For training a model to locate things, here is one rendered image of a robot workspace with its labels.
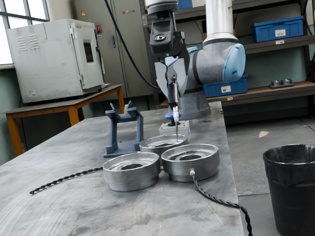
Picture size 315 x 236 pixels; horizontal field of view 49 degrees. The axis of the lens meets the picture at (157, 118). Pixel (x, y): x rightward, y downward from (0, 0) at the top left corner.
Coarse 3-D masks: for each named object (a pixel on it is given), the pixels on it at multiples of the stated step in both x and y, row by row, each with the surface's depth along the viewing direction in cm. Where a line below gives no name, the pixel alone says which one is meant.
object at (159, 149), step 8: (160, 136) 80; (168, 136) 80; (176, 136) 79; (184, 136) 77; (144, 144) 78; (152, 144) 79; (160, 144) 78; (168, 144) 77; (176, 144) 71; (184, 144) 72; (152, 152) 71; (160, 152) 71; (160, 160) 72
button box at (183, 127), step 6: (186, 120) 91; (162, 126) 89; (168, 126) 87; (174, 126) 86; (180, 126) 85; (186, 126) 85; (162, 132) 86; (168, 132) 86; (174, 132) 86; (180, 132) 85; (186, 132) 85
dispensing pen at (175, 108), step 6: (174, 78) 83; (174, 84) 81; (168, 90) 81; (174, 90) 80; (168, 96) 80; (174, 96) 80; (168, 102) 79; (174, 102) 79; (174, 108) 80; (174, 114) 80; (174, 120) 79
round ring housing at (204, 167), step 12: (192, 144) 69; (204, 144) 67; (168, 156) 67; (180, 156) 66; (192, 156) 66; (204, 156) 63; (216, 156) 61; (168, 168) 61; (180, 168) 59; (192, 168) 59; (204, 168) 59; (216, 168) 63; (180, 180) 61; (192, 180) 60
